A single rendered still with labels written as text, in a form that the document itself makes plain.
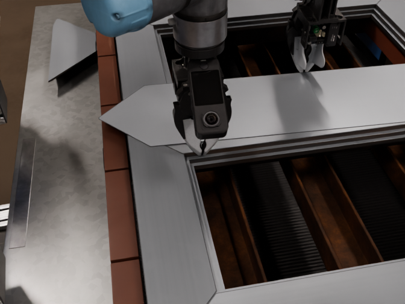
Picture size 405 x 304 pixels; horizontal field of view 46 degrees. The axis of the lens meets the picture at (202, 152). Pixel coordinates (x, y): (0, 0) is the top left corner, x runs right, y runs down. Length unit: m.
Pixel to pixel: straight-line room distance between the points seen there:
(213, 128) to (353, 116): 0.35
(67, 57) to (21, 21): 1.85
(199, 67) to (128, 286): 0.31
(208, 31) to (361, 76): 0.46
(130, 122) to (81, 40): 0.55
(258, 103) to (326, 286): 0.39
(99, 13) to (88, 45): 0.80
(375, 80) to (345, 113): 0.13
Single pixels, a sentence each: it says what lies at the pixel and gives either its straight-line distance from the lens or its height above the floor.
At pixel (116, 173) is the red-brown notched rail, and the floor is 0.83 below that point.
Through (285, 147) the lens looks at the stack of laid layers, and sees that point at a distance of 0.84.
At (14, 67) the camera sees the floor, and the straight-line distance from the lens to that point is 2.73.
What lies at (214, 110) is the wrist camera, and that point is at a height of 0.99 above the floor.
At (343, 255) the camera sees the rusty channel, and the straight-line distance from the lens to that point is 0.90.
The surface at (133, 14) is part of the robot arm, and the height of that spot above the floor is 1.15.
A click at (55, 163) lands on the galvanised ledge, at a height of 0.68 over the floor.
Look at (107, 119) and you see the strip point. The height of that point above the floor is 0.84.
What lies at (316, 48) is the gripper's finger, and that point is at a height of 0.90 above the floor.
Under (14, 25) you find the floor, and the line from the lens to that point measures 3.14.
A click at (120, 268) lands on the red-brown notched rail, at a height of 0.83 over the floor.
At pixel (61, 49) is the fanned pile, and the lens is 1.36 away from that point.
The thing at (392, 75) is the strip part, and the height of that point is 0.84.
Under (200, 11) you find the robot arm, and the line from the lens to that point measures 0.63.
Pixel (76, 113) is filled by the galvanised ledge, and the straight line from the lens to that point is 1.19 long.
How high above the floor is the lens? 1.40
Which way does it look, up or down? 43 degrees down
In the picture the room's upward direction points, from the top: straight up
